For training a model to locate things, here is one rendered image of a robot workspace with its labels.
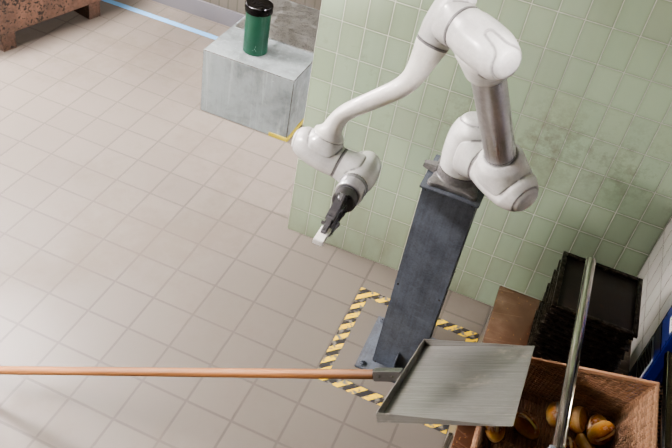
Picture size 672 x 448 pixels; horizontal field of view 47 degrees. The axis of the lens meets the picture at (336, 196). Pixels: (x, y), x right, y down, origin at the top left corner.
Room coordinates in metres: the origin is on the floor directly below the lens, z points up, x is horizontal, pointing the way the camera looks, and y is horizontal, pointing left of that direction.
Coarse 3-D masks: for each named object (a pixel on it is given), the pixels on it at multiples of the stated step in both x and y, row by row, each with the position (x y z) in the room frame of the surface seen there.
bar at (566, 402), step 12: (588, 264) 1.72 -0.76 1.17; (588, 276) 1.66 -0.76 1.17; (588, 288) 1.61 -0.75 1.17; (588, 300) 1.57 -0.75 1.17; (576, 312) 1.52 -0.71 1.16; (576, 324) 1.47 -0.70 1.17; (576, 336) 1.42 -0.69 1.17; (576, 348) 1.38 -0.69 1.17; (576, 360) 1.34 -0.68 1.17; (576, 372) 1.30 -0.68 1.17; (564, 384) 1.26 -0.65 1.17; (564, 396) 1.22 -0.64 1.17; (564, 408) 1.18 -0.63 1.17; (564, 420) 1.14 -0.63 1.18; (564, 432) 1.11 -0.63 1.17; (552, 444) 1.08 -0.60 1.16; (564, 444) 1.08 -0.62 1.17
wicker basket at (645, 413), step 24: (552, 384) 1.67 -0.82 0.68; (576, 384) 1.65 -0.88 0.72; (600, 384) 1.64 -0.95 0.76; (624, 384) 1.62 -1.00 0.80; (648, 384) 1.61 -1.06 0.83; (600, 408) 1.63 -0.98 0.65; (624, 408) 1.61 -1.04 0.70; (648, 408) 1.53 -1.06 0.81; (480, 432) 1.39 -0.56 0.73; (552, 432) 1.54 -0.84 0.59; (624, 432) 1.51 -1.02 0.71; (648, 432) 1.44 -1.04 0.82
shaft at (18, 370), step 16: (0, 368) 1.66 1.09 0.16; (16, 368) 1.65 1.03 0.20; (32, 368) 1.64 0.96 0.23; (48, 368) 1.64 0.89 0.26; (64, 368) 1.63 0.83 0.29; (80, 368) 1.62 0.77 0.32; (96, 368) 1.61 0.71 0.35; (112, 368) 1.61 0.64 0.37; (128, 368) 1.60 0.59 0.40; (144, 368) 1.59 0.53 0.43; (160, 368) 1.59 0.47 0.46; (176, 368) 1.58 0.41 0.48; (192, 368) 1.57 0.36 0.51; (208, 368) 1.57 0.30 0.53; (224, 368) 1.56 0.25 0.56; (240, 368) 1.56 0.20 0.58; (256, 368) 1.55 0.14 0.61
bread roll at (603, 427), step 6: (594, 426) 1.53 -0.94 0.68; (600, 426) 1.53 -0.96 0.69; (606, 426) 1.53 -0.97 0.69; (612, 426) 1.54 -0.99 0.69; (588, 432) 1.52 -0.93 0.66; (594, 432) 1.51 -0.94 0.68; (600, 432) 1.51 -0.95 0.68; (606, 432) 1.51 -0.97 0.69; (612, 432) 1.52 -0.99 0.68; (588, 438) 1.50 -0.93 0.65; (594, 438) 1.49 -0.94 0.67; (600, 438) 1.49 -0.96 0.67; (606, 438) 1.50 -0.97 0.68; (594, 444) 1.49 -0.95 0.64; (600, 444) 1.49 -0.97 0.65
